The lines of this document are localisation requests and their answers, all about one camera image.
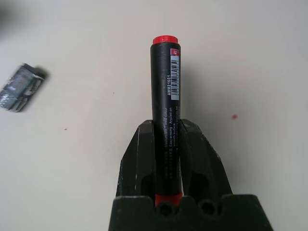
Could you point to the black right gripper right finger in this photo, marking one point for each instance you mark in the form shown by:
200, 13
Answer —
204, 163

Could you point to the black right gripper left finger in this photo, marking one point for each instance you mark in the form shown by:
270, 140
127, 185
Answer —
134, 156

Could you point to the black marker with red cap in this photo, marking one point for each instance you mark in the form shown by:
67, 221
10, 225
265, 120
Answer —
163, 96

